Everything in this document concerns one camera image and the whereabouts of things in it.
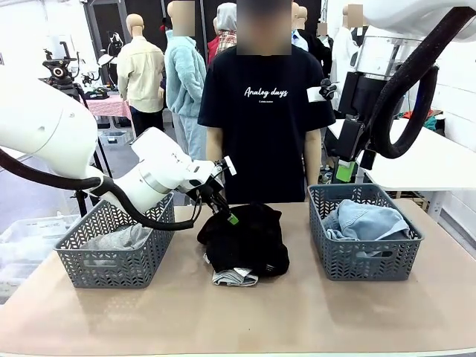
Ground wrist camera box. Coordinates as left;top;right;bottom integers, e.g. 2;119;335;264
306;78;339;103
213;155;238;176

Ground table with red check cloth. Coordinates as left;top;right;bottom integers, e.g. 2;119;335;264
83;94;132;120

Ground mannequin in cream jacket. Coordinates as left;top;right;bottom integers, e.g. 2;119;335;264
117;13;167;137

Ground black camera tripod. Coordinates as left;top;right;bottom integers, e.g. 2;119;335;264
42;40;112;217

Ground light blue denim shorts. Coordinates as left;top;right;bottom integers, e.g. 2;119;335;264
321;199;412;260

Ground person's left forearm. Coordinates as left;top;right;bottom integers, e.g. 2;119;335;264
305;129;324;186

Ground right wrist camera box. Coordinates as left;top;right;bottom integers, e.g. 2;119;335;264
306;78;339;103

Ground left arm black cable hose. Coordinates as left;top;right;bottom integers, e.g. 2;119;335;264
0;148;204;231

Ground mannequin in plaid hoodie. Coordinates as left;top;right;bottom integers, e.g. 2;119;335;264
207;2;239;64

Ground orange and green clothes pile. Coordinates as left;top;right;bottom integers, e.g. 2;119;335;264
397;109;446;131

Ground person in black t-shirt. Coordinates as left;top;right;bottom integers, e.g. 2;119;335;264
197;0;336;204

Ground mannequin in light blue fleece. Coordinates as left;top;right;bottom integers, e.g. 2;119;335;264
164;0;208;161

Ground mannequin in dark jacket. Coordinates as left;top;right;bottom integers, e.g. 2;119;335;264
292;1;334;79

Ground mannequin in white shirt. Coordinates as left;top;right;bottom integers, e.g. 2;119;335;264
330;3;364;112

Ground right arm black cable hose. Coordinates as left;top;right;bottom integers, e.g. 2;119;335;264
371;6;476;159

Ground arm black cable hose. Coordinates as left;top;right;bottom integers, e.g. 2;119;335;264
0;148;204;231
371;6;476;159

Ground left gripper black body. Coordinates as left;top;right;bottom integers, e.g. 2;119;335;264
185;174;227;204

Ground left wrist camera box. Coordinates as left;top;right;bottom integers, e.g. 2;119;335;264
213;155;238;176

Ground person's right forearm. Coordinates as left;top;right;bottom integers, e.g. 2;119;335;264
206;126;225;164

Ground black garment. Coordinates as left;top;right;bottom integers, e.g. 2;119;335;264
196;202;290;278

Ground clear plastic storage bin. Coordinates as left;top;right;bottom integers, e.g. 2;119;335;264
0;214;81;298

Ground grey marl t-shirt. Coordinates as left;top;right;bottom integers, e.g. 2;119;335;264
80;222;153;253

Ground light grey garment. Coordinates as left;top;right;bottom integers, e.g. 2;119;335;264
212;268;260;287

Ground grey plastic lattice basket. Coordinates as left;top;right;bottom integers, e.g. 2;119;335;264
54;191;176;289
307;183;425;282

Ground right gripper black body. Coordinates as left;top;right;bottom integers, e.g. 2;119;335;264
329;118;367;161

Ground large white table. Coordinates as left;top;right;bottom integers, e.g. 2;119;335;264
326;118;476;193

